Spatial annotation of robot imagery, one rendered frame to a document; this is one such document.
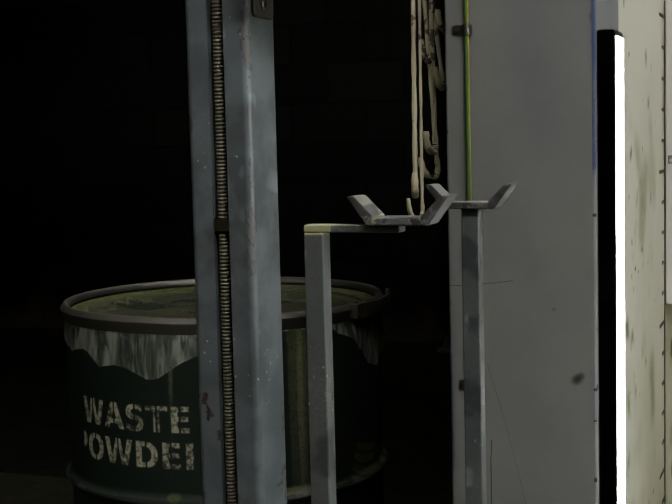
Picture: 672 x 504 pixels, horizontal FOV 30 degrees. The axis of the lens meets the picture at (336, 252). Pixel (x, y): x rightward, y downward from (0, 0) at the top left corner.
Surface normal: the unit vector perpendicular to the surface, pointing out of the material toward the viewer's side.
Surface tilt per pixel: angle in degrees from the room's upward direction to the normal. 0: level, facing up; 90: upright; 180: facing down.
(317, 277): 90
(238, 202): 90
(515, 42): 90
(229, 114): 90
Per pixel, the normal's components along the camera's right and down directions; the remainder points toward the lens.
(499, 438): -0.36, 0.09
